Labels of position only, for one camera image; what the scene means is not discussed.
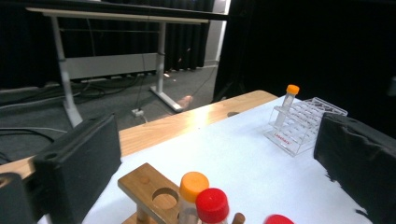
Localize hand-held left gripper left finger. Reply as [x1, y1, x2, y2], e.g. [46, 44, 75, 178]
[0, 113, 122, 224]

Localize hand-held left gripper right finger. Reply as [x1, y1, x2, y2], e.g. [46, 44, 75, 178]
[313, 112, 396, 224]

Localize clear acrylic tube rack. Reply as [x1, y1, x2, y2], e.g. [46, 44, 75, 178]
[264, 96, 348, 157]

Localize wooden tube rack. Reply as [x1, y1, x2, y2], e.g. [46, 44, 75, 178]
[117, 161, 247, 224]

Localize red cap test tube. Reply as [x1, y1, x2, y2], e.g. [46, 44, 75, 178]
[195, 188, 231, 224]
[263, 214, 295, 224]

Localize orange cap test tube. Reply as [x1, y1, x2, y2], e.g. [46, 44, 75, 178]
[274, 84, 301, 129]
[178, 171, 210, 224]

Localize white power strip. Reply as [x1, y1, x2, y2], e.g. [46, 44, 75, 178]
[131, 107, 146, 119]

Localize white table mat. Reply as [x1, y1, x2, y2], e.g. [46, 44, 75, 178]
[36, 96, 375, 224]

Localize black curtain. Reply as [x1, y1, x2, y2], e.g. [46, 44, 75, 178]
[214, 0, 396, 139]
[0, 0, 216, 90]

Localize black cables under desk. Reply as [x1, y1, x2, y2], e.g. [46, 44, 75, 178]
[71, 76, 141, 99]

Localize grey metal desk frame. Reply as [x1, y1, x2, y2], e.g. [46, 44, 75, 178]
[26, 7, 209, 129]

